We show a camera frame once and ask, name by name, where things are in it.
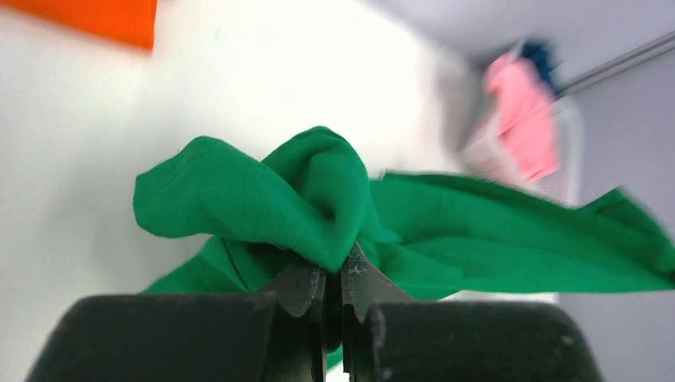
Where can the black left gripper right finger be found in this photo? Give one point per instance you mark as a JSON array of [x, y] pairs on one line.
[[389, 336]]

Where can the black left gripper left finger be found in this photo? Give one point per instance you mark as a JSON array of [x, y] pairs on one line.
[[274, 334]]

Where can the green t-shirt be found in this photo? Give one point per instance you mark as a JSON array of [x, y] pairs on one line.
[[431, 234]]

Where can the white plastic laundry basket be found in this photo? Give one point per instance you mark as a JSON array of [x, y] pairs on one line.
[[487, 157]]

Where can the pink t-shirt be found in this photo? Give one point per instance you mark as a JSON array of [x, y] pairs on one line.
[[524, 106]]

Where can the navy blue t-shirt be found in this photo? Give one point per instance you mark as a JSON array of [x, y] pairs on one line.
[[538, 53]]

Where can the folded orange t-shirt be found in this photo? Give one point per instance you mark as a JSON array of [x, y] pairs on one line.
[[130, 22]]

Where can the right corner aluminium post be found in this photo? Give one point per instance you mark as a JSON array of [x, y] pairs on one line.
[[625, 62]]

